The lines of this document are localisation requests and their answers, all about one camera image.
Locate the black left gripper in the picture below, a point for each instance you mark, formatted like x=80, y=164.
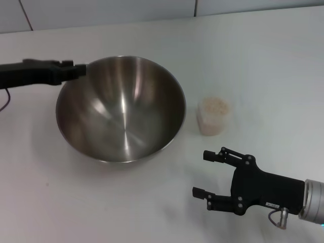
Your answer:
x=27, y=73

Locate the clear plastic cup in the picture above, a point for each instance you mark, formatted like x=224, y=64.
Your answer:
x=202, y=126

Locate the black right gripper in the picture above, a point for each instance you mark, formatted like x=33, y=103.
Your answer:
x=265, y=189

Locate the large stainless steel bowl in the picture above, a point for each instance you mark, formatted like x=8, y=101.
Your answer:
x=121, y=111

